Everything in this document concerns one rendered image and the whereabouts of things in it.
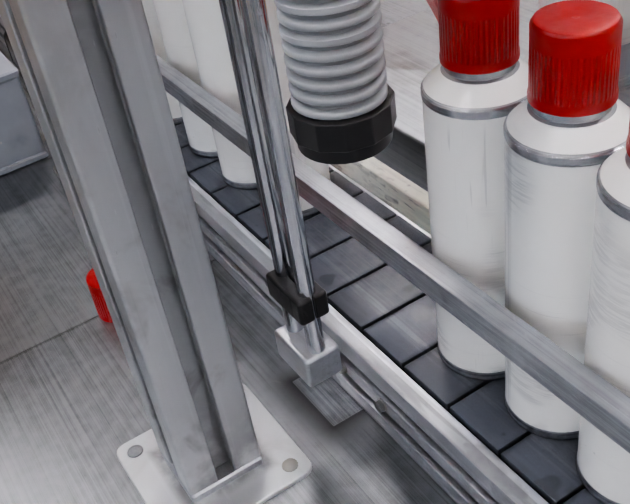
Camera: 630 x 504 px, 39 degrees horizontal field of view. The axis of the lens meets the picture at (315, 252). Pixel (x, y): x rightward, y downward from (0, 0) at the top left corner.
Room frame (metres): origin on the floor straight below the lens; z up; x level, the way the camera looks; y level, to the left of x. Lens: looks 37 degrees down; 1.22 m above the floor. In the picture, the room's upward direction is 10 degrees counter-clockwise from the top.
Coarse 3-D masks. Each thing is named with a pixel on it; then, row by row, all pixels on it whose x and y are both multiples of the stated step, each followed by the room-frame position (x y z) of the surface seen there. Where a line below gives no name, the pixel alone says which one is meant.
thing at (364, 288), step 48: (240, 192) 0.54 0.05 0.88; (336, 240) 0.46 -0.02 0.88; (336, 288) 0.41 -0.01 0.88; (384, 288) 0.41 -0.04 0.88; (384, 336) 0.36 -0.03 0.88; (432, 336) 0.36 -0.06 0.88; (432, 384) 0.32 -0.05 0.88; (480, 384) 0.32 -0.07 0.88; (480, 432) 0.29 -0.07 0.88; (528, 432) 0.28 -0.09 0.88; (528, 480) 0.25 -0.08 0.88; (576, 480) 0.25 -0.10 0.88
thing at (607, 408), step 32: (160, 64) 0.60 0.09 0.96; (192, 96) 0.54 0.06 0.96; (224, 128) 0.50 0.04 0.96; (320, 192) 0.40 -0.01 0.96; (352, 224) 0.37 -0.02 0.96; (384, 224) 0.36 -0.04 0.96; (384, 256) 0.34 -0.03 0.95; (416, 256) 0.33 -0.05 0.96; (448, 288) 0.30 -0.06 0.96; (480, 320) 0.28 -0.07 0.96; (512, 320) 0.27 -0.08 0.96; (512, 352) 0.26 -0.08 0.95; (544, 352) 0.25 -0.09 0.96; (544, 384) 0.25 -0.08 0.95; (576, 384) 0.23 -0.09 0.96; (608, 384) 0.23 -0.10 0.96; (608, 416) 0.22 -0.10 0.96
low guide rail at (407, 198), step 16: (368, 160) 0.50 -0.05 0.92; (352, 176) 0.51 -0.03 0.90; (368, 176) 0.49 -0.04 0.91; (384, 176) 0.47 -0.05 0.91; (400, 176) 0.47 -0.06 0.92; (384, 192) 0.47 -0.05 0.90; (400, 192) 0.46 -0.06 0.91; (416, 192) 0.45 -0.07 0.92; (400, 208) 0.46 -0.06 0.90; (416, 208) 0.44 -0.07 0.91; (416, 224) 0.44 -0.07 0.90
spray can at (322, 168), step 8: (272, 0) 0.49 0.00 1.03; (272, 8) 0.49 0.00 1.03; (272, 16) 0.49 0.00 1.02; (272, 24) 0.49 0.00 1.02; (272, 32) 0.49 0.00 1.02; (272, 40) 0.49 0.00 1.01; (280, 40) 0.50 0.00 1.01; (280, 48) 0.49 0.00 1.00; (280, 56) 0.49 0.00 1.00; (280, 64) 0.49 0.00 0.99; (280, 72) 0.49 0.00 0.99; (280, 80) 0.49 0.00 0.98; (288, 88) 0.49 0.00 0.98; (288, 96) 0.49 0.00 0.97; (288, 128) 0.49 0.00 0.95; (296, 144) 0.49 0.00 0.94; (296, 152) 0.49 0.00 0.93; (304, 160) 0.50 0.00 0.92; (312, 160) 0.50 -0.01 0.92; (320, 168) 0.50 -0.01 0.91; (328, 168) 0.52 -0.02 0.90; (328, 176) 0.51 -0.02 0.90; (304, 200) 0.49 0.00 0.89; (304, 208) 0.49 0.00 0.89; (312, 208) 0.50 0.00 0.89; (304, 216) 0.49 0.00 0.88
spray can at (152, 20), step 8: (144, 0) 0.66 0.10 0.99; (152, 0) 0.66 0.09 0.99; (144, 8) 0.66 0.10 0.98; (152, 8) 0.66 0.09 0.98; (152, 16) 0.66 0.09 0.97; (152, 24) 0.66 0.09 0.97; (152, 32) 0.66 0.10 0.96; (160, 32) 0.66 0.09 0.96; (152, 40) 0.66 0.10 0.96; (160, 40) 0.66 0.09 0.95; (160, 48) 0.66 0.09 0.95; (160, 56) 0.66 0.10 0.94; (168, 96) 0.66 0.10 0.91; (176, 104) 0.66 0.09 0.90; (176, 112) 0.66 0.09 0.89; (176, 120) 0.66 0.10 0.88
